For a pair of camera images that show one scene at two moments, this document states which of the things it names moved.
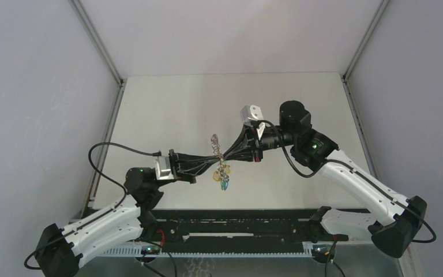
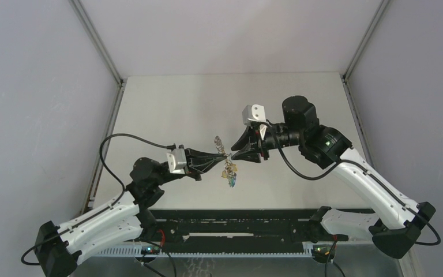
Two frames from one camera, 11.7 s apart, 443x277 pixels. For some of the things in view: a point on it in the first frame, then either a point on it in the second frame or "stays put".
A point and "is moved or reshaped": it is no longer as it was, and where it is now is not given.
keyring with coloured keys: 221,175 is moved or reshaped
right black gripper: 248,138 stays put
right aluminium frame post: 379,11 stays put
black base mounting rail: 237,228 stays put
